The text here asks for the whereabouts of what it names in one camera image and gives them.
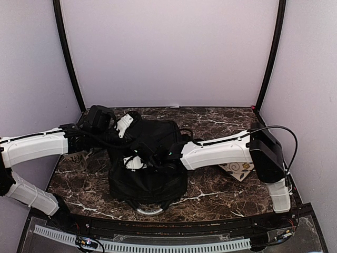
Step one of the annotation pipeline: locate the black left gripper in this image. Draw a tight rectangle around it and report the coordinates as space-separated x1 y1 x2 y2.
92 125 136 157

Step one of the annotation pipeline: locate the black student backpack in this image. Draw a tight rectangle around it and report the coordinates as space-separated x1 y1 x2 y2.
107 120 188 210

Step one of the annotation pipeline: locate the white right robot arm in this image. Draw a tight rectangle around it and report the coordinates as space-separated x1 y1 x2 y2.
150 123 291 229

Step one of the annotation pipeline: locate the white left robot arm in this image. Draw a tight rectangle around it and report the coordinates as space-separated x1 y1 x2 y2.
1 124 135 230

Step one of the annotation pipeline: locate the white patterned mug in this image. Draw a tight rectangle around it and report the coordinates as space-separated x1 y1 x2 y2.
64 152 89 171

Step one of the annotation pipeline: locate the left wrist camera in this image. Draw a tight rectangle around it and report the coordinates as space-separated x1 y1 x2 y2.
117 111 141 139

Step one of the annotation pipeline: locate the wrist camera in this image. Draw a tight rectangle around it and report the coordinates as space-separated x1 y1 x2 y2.
123 156 147 172
117 111 141 139

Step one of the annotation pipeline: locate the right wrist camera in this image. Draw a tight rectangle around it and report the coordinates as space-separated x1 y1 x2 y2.
123 156 147 172

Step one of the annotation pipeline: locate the grey slotted cable duct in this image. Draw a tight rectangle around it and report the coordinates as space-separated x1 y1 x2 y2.
33 225 251 252

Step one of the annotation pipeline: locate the black left frame post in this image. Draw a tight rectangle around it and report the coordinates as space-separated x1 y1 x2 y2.
52 0 86 113

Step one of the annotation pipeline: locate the black frame post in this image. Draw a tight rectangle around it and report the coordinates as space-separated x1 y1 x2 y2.
254 0 286 114
52 0 86 113

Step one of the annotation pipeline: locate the black right frame post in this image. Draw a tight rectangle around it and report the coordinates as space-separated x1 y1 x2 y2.
254 0 286 114

